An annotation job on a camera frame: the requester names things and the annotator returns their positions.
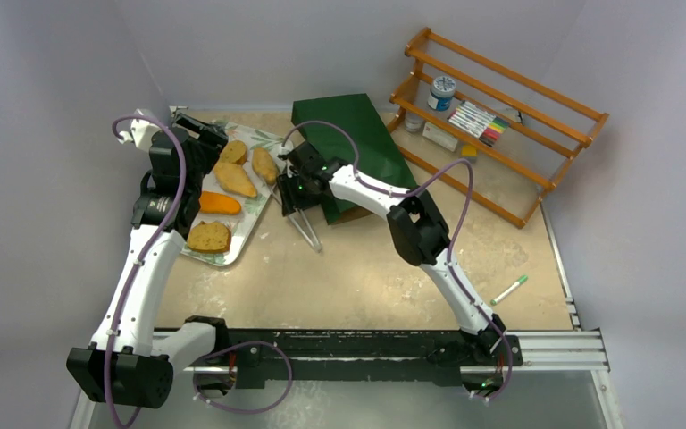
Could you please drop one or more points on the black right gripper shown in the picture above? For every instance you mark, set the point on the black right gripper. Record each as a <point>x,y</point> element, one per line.
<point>290,201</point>

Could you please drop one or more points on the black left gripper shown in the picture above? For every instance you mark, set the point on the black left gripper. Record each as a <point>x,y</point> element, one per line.
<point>211,139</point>

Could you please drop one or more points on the round fake bread bun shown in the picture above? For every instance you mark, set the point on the round fake bread bun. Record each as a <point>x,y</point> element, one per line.
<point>234,152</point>

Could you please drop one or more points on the oval fake bread roll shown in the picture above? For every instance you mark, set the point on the oval fake bread roll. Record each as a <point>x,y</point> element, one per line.
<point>264,166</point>

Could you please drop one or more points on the yellow triangular fake bread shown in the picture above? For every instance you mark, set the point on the yellow triangular fake bread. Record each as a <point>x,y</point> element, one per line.
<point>233,178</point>

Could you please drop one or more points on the metal tongs with white handle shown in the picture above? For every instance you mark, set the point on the metal tongs with white handle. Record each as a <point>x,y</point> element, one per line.
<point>300,222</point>

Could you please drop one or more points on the orange fake baguette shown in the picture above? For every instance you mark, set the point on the orange fake baguette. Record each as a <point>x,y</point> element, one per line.
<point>213,203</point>

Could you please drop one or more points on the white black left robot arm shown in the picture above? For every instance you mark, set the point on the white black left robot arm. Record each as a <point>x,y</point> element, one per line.
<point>124,364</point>

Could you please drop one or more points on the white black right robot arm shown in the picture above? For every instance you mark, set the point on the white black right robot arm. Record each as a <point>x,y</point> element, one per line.
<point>418,230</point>

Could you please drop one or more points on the white tropical print tray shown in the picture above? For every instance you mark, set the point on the white tropical print tray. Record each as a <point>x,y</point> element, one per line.
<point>243,224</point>

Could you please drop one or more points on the small clear glass jar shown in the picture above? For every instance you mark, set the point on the small clear glass jar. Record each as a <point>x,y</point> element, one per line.
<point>413,122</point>

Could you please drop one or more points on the small white box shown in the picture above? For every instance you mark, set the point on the small white box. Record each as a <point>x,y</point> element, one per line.
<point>440,137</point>

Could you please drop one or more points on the yellow grey sponge block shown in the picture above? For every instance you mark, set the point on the yellow grey sponge block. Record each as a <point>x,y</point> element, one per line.
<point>469,152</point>

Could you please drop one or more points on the white jar with blue lid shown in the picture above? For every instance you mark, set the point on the white jar with blue lid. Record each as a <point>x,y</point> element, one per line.
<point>442,91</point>

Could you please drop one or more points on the pack of coloured markers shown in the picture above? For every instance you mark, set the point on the pack of coloured markers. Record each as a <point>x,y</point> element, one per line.
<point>478,123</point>

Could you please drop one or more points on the orange wooden shelf rack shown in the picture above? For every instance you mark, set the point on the orange wooden shelf rack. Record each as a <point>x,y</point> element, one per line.
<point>405,94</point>

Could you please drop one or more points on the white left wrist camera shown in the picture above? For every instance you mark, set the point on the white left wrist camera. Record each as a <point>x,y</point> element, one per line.
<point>140,134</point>

